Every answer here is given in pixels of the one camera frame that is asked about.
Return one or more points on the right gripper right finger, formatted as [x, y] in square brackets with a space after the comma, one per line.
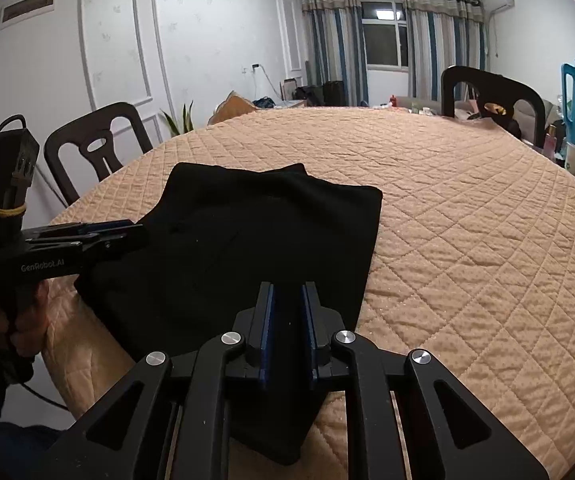
[409, 416]

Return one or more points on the dark wooden chair far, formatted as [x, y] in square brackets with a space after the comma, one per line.
[496, 97]

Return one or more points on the striped curtain right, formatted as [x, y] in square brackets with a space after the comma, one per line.
[443, 33]

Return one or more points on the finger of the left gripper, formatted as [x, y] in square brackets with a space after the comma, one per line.
[79, 230]
[42, 247]

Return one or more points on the person's left hand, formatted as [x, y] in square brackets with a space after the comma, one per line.
[24, 321]

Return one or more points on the green potted plant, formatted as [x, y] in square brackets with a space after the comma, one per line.
[182, 125]

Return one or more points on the window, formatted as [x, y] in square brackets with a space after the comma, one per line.
[386, 35]

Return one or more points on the dark wooden chair left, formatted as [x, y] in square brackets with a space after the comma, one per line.
[93, 137]

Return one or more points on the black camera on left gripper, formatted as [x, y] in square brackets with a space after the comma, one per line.
[18, 156]

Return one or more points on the striped curtain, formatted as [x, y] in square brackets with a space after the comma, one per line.
[336, 46]
[443, 33]

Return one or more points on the striped curtain left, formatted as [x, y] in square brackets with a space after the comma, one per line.
[336, 46]

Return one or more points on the black pants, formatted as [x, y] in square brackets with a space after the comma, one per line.
[200, 256]

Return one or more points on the dark wooden chair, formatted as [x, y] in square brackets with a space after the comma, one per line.
[496, 97]
[93, 137]

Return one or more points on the peach quilted table cover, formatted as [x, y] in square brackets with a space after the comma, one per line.
[475, 257]

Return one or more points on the dark blue bag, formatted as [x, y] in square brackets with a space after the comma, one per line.
[264, 103]

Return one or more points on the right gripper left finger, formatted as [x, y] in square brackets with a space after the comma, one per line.
[167, 418]

